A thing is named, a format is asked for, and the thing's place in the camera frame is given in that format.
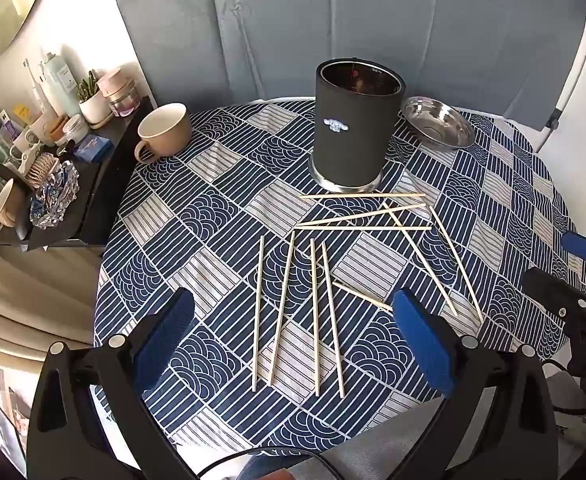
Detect beige curtain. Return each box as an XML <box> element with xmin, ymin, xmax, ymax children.
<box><xmin>0</xmin><ymin>232</ymin><xmax>104</xmax><ymax>361</ymax></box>

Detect black cable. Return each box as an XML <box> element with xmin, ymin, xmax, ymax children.
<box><xmin>195</xmin><ymin>446</ymin><xmax>346</xmax><ymax>480</ymax></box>

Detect grey backdrop cloth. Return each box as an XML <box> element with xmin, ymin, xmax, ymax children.
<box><xmin>104</xmin><ymin>0</ymin><xmax>586</xmax><ymax>133</ymax></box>

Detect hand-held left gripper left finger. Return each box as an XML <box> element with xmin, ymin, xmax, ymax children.
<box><xmin>27</xmin><ymin>287</ymin><xmax>196</xmax><ymax>480</ymax></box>

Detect white cream jar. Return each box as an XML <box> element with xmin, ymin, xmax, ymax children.
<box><xmin>62</xmin><ymin>114</ymin><xmax>90</xmax><ymax>143</ymax></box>

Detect succulent in white pot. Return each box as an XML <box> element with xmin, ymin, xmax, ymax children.
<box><xmin>75</xmin><ymin>70</ymin><xmax>114</xmax><ymax>126</ymax></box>

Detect pink lidded glass jar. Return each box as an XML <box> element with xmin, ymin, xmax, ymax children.
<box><xmin>98</xmin><ymin>67</ymin><xmax>140</xmax><ymax>117</ymax></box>

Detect black side table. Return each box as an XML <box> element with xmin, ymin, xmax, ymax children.
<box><xmin>0</xmin><ymin>95</ymin><xmax>154</xmax><ymax>252</ymax></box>

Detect blue white patterned tablecloth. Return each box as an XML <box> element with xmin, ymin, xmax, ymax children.
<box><xmin>93</xmin><ymin>97</ymin><xmax>586</xmax><ymax>458</ymax></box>

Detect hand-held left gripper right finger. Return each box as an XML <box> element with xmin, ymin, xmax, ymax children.
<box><xmin>392</xmin><ymin>288</ymin><xmax>560</xmax><ymax>480</ymax></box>

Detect small blue box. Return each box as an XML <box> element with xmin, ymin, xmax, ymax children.
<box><xmin>73</xmin><ymin>134</ymin><xmax>114</xmax><ymax>163</ymax></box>

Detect white electric toothbrush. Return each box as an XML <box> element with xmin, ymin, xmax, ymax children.
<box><xmin>22</xmin><ymin>59</ymin><xmax>46</xmax><ymax>111</ymax></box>

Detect person's grey clothing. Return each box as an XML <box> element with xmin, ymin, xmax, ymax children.
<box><xmin>293</xmin><ymin>437</ymin><xmax>424</xmax><ymax>480</ymax></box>

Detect bunch of wooden chopsticks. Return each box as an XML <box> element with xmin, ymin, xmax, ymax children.
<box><xmin>251</xmin><ymin>192</ymin><xmax>484</xmax><ymax>399</ymax></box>

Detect black cylindrical utensil holder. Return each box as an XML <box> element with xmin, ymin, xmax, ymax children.
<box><xmin>310</xmin><ymin>58</ymin><xmax>406</xmax><ymax>193</ymax></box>

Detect white printed mug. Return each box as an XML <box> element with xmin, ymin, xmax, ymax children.
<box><xmin>12</xmin><ymin>127</ymin><xmax>44</xmax><ymax>158</ymax></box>

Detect beige ceramic mug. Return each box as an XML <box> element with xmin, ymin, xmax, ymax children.
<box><xmin>134</xmin><ymin>102</ymin><xmax>192</xmax><ymax>165</ymax></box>

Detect stainless steel bowl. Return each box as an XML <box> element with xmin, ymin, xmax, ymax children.
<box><xmin>400</xmin><ymin>95</ymin><xmax>476</xmax><ymax>152</ymax></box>

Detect small beige cup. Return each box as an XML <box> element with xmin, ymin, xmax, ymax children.
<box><xmin>0</xmin><ymin>178</ymin><xmax>26</xmax><ymax>228</ymax></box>

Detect crinkled foil dish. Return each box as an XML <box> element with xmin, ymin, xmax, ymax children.
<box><xmin>29</xmin><ymin>160</ymin><xmax>81</xmax><ymax>231</ymax></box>

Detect pale green pump bottle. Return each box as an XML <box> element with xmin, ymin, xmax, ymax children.
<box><xmin>40</xmin><ymin>52</ymin><xmax>81</xmax><ymax>116</ymax></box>

